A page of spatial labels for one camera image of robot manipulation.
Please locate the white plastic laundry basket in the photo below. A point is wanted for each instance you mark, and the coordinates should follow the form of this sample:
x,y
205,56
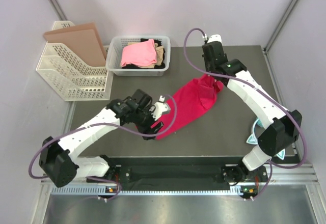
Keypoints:
x,y
114,55

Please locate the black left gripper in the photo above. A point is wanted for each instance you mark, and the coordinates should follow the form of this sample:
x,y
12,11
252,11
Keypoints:
x,y
147,129

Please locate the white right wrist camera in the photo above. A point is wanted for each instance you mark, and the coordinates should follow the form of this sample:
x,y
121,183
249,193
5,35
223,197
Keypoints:
x,y
212,38

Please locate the tan t shirt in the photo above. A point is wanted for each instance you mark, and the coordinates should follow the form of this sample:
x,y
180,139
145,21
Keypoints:
x,y
160,56

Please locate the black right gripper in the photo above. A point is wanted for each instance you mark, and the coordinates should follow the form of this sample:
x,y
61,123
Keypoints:
x,y
206,63

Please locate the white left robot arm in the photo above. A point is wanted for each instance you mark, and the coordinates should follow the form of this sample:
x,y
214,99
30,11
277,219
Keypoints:
x,y
61,160

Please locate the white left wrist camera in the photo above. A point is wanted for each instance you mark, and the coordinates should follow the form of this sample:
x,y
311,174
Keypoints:
x,y
159,108

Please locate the brown cardboard folder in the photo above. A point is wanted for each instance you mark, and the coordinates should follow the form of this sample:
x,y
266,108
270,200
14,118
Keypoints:
x,y
83,39

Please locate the white slotted cable duct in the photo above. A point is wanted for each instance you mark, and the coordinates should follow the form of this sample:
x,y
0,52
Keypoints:
x,y
106,190

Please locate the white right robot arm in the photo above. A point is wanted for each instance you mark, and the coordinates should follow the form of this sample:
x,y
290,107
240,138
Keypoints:
x,y
280,125

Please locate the teal cat ear headphones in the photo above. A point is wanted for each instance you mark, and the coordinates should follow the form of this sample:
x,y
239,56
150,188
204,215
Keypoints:
x,y
253,139

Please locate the light pink t shirt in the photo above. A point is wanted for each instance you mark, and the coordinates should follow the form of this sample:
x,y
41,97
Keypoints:
x,y
140,54

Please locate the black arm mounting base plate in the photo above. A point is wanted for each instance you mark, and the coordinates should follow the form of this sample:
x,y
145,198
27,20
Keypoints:
x,y
181,173

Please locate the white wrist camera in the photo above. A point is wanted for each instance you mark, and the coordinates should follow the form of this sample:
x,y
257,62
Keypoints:
x,y
212,38
159,108

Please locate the red t shirt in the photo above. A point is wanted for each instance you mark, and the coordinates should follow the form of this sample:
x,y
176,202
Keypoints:
x,y
193,100

